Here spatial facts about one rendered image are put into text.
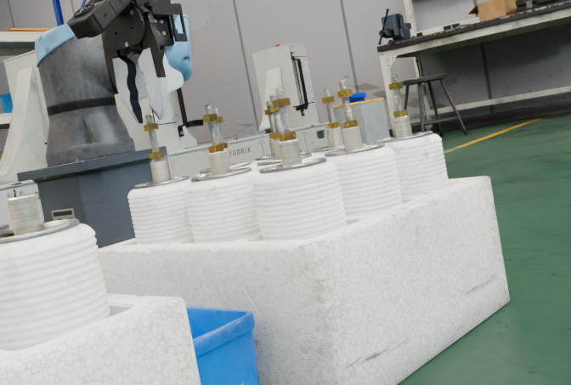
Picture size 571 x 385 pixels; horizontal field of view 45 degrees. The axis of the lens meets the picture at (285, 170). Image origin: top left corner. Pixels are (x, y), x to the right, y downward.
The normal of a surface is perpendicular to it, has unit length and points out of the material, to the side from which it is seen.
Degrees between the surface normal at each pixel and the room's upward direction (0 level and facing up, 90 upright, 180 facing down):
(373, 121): 90
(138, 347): 90
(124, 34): 90
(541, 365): 0
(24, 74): 69
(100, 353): 90
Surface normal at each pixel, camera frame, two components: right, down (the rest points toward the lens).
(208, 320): -0.66, 0.13
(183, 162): 0.81, -0.11
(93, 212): 0.18, 0.04
